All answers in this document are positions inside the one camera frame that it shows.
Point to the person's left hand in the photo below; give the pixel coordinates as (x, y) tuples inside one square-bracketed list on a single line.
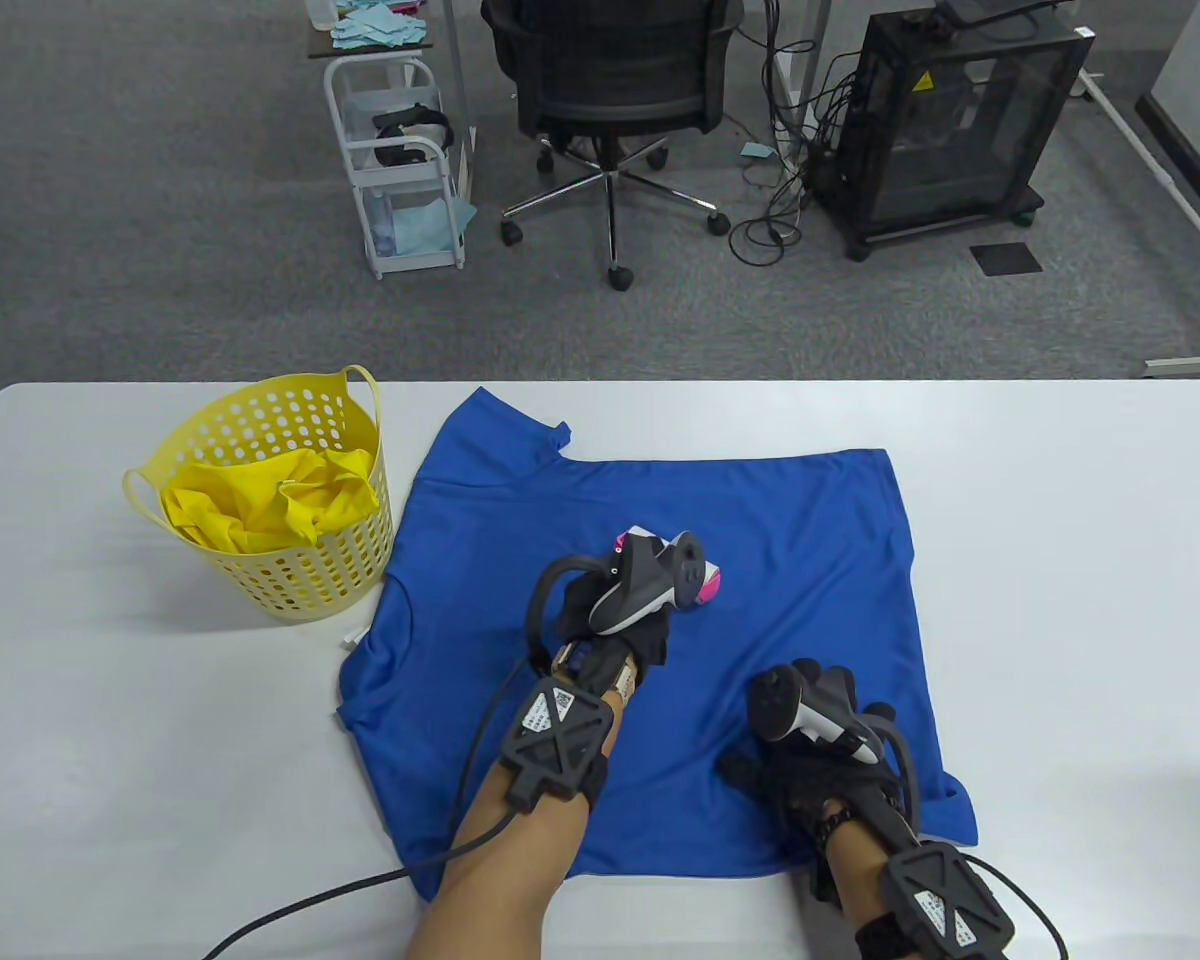
[(640, 640)]

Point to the person's right hand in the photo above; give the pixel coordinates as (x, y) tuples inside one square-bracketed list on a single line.
[(810, 780)]

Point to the pink lint roller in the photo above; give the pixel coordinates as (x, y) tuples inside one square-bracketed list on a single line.
[(705, 585)]

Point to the blue t-shirt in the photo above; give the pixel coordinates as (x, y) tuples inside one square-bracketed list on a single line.
[(760, 560)]

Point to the yellow t-shirt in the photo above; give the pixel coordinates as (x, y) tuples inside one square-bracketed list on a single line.
[(260, 500)]

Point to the person's right forearm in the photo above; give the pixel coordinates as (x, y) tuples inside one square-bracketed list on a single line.
[(860, 870)]

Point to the person's left forearm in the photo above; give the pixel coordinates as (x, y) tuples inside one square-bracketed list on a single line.
[(520, 850)]

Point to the grey left hand controller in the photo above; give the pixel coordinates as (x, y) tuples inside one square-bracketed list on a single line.
[(650, 580)]

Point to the grey hand controller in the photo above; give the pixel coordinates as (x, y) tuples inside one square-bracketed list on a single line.
[(650, 580), (775, 700)]

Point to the grey right hand controller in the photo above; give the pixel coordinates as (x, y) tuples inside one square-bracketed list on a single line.
[(775, 700)]

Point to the yellow perforated plastic basket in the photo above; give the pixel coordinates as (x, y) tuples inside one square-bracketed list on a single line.
[(310, 580)]

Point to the light blue cloth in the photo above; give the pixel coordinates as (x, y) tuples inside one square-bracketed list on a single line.
[(425, 228)]

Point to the light blue paper scrap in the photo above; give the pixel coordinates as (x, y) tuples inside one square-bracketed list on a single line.
[(757, 151)]

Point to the black floor plate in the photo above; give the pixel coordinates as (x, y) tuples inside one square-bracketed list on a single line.
[(1005, 258)]

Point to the black headset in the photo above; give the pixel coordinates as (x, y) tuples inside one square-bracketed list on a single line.
[(410, 130)]

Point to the black office chair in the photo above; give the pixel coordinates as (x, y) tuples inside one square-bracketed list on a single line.
[(610, 60)]

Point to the black equipment cabinet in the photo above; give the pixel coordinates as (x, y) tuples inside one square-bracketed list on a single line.
[(960, 140)]

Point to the white desk leg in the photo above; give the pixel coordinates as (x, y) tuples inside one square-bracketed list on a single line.
[(810, 60)]

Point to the white rolling cart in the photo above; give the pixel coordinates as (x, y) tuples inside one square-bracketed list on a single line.
[(335, 110)]

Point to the pile of light blue cloths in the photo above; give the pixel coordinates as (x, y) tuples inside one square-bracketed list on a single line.
[(380, 28)]

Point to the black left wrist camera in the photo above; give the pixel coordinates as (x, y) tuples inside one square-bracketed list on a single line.
[(555, 740)]

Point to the white desk base frame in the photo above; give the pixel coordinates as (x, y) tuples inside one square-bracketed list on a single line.
[(1160, 170)]

